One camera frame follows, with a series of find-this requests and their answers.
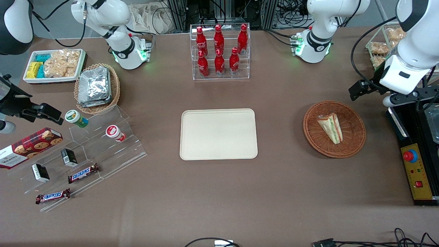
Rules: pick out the silver foil pouch stack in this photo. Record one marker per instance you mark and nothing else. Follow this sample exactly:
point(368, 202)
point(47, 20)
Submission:
point(94, 87)

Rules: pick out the oval wicker basket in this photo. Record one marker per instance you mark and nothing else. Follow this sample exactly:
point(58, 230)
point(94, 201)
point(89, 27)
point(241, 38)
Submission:
point(115, 89)

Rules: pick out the round brown wicker basket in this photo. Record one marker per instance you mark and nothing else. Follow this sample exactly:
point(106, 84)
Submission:
point(353, 137)

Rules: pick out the white rectangular snack tray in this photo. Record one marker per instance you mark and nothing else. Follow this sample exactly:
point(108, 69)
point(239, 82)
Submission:
point(51, 80)

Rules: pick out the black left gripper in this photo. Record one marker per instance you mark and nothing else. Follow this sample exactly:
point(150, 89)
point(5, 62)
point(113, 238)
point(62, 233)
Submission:
point(372, 85)

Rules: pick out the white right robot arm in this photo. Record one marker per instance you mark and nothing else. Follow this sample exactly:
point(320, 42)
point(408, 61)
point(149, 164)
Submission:
point(103, 13)

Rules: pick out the small black box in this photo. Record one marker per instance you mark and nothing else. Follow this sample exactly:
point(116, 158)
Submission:
point(40, 172)
point(69, 157)

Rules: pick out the beige cloth bag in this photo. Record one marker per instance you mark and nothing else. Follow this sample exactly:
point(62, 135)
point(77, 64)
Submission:
point(147, 17)

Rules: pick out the clear acrylic stepped stand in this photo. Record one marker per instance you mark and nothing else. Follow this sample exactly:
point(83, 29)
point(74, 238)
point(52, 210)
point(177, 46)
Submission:
point(103, 154)

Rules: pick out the red tartan cookie box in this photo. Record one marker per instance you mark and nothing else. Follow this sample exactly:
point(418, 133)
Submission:
point(31, 145)

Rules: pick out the green lidded cup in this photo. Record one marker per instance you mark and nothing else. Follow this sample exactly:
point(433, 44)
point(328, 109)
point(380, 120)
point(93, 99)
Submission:
point(75, 118)

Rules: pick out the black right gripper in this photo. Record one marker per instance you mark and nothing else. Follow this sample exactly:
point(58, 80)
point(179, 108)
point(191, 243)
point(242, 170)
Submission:
point(13, 104)

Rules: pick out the metal pan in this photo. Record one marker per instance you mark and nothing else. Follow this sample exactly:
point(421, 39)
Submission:
point(434, 127)

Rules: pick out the clear fried snack bag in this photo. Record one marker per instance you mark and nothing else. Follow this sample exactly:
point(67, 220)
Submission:
point(378, 61)
point(379, 48)
point(396, 33)

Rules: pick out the beige plastic tray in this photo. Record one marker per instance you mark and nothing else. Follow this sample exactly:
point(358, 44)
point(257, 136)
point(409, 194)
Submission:
point(218, 134)

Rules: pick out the red cola bottle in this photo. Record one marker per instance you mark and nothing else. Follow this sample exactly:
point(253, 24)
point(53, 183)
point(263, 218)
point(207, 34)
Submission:
point(219, 63)
point(203, 65)
point(200, 41)
point(234, 61)
point(242, 38)
point(218, 39)

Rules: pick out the clear bag of crackers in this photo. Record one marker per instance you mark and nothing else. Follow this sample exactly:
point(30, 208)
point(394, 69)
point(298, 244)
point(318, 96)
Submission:
point(61, 63)

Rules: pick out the teal snack packet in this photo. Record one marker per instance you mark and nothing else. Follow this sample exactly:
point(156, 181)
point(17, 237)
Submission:
point(43, 57)
point(40, 72)

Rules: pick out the yellow snack packet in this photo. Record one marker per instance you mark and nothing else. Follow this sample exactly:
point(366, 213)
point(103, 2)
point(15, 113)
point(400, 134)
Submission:
point(33, 69)

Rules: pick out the black appliance box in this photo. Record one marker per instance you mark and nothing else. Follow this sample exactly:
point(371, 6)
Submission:
point(411, 127)

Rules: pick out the clear acrylic bottle rack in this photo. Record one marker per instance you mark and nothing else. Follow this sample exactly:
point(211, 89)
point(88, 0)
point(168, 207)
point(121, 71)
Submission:
point(226, 78)

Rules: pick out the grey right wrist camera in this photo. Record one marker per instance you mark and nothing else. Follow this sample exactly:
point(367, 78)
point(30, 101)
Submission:
point(7, 127)

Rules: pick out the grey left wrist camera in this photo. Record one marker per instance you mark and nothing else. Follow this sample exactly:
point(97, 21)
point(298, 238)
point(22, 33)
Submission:
point(390, 101)

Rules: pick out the yellow control panel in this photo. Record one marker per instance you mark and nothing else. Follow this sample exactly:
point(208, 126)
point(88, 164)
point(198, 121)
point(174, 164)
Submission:
point(420, 171)

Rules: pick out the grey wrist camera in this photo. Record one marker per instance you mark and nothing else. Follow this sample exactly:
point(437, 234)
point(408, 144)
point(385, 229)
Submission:
point(390, 101)
point(7, 127)

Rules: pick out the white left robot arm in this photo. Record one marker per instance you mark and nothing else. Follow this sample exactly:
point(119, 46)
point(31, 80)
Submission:
point(322, 20)

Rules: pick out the red emergency stop button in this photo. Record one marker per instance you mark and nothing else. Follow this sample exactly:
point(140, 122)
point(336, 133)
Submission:
point(410, 156)

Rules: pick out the red lidded cup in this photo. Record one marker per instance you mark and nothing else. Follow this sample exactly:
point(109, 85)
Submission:
point(114, 132)

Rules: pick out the brown Snickers bar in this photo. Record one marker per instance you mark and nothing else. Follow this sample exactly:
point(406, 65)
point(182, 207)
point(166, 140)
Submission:
point(52, 196)
point(83, 173)

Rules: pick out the triangle sandwich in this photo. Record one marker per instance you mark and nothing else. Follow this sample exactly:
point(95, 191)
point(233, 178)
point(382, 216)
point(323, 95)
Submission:
point(330, 127)

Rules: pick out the aluminium frame post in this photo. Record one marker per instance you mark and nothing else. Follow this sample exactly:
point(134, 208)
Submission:
point(269, 13)
point(177, 13)

